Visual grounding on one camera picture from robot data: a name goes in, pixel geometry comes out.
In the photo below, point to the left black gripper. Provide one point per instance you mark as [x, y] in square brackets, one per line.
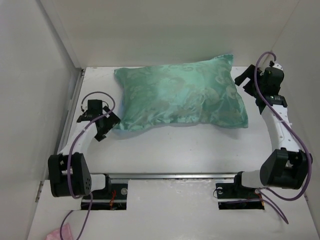
[112, 121]

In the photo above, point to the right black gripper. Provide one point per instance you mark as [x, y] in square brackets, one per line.
[249, 72]

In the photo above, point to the light blue pillowcase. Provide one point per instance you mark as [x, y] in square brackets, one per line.
[188, 93]

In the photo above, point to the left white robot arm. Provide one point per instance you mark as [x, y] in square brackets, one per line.
[69, 174]

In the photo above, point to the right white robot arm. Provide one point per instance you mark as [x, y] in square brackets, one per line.
[287, 165]

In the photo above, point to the pink plastic bag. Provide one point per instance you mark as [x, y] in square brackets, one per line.
[65, 231]

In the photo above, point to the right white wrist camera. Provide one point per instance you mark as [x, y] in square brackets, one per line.
[276, 65]

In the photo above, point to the aluminium front rail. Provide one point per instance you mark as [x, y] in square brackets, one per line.
[166, 176]

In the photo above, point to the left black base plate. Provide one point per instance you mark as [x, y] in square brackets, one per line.
[112, 198]

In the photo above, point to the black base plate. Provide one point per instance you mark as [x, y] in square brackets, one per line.
[232, 197]
[112, 198]

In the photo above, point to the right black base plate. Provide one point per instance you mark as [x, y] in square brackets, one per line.
[232, 197]

